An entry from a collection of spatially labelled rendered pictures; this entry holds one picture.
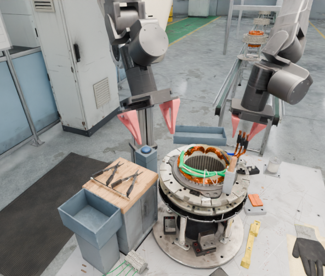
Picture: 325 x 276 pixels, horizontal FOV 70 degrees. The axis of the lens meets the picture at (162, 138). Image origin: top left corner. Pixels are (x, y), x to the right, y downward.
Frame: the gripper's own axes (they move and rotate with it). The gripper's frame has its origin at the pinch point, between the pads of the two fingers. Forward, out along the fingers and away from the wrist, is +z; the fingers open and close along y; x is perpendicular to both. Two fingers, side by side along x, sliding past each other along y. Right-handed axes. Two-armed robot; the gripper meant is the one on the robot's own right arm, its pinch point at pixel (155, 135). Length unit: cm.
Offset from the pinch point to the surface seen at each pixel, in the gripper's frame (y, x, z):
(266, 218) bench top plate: 54, 26, 54
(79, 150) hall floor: 11, 247, 18
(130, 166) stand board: 4.1, 40.0, 13.2
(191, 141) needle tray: 38, 45, 13
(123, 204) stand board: -5.5, 26.1, 21.1
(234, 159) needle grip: 24.4, 4.8, 14.3
